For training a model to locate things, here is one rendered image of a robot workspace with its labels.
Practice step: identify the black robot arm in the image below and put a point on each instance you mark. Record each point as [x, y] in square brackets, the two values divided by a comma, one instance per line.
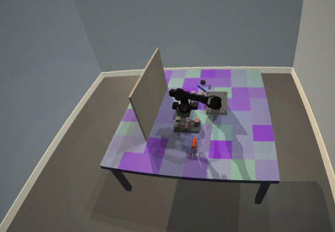
[181, 94]

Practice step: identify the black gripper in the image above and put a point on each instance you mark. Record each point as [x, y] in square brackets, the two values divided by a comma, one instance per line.
[192, 106]

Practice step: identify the grey flat panel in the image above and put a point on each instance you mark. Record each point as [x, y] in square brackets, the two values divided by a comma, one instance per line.
[147, 95]

